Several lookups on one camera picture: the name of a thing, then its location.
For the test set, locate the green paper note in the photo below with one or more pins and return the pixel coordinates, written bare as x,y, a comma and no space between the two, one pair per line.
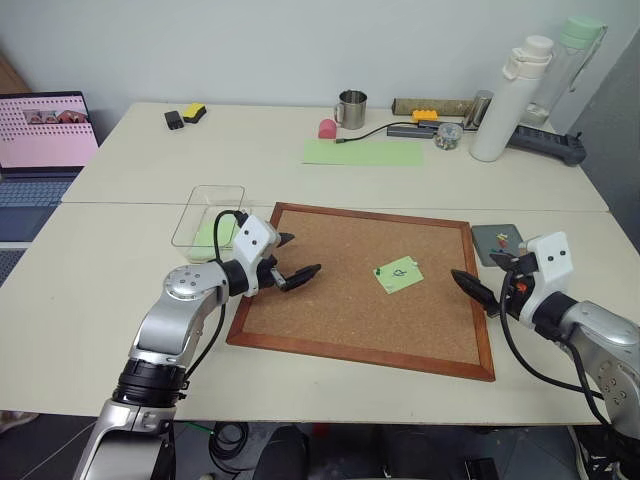
400,280

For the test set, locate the open laptop with pink screen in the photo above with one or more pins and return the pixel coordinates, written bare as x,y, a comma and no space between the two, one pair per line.
40,135

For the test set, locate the clear bottle with green lid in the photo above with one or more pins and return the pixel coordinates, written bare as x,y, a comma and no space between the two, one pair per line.
565,75

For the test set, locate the dark rounded shape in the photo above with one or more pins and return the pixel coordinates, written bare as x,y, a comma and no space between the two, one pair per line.
285,455

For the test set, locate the shiny steel tumbler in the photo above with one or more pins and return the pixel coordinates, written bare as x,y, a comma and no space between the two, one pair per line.
479,110

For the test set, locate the white insulated bottle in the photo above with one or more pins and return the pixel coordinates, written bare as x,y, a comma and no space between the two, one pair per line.
500,110

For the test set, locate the grey usb hub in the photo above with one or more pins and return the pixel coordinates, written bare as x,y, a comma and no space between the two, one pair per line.
412,131

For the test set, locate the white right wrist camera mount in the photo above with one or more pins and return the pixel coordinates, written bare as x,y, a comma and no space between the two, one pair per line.
552,260

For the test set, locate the stainless steel mug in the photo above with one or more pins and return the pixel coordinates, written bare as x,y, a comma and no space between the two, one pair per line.
354,110

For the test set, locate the grey square tray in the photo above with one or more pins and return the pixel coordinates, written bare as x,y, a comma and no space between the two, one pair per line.
487,245

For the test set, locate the dark grey power strip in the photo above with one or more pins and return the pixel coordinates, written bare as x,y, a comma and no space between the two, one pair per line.
547,142

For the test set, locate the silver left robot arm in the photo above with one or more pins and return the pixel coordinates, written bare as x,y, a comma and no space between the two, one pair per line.
170,320

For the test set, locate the small glass jar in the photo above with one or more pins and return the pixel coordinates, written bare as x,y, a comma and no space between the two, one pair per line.
448,136

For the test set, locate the yellow and black eraser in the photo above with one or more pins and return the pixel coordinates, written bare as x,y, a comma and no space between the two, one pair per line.
195,113

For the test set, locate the pink rounded block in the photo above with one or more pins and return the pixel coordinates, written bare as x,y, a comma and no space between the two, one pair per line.
327,130

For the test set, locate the wood-framed cork board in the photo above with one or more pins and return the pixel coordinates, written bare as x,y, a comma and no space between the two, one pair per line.
345,285

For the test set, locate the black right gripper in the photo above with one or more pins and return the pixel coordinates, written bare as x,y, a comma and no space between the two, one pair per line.
517,292

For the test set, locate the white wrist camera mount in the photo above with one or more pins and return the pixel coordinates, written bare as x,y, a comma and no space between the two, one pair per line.
552,260
252,240

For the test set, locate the clear plastic container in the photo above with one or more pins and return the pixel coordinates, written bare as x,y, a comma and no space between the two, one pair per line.
200,220

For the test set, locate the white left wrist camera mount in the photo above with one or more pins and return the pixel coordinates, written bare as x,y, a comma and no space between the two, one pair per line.
252,240

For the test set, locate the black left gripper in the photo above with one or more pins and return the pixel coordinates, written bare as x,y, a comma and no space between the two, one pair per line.
267,272

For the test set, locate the black and white shoe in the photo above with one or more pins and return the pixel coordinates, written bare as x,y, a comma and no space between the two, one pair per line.
595,455

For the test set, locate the yellow toy brick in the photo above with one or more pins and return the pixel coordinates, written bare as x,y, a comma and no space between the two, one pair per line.
425,115

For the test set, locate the long green paper sheet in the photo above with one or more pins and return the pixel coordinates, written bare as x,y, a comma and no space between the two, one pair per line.
362,152

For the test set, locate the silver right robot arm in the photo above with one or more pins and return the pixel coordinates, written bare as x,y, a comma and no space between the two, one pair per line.
595,325

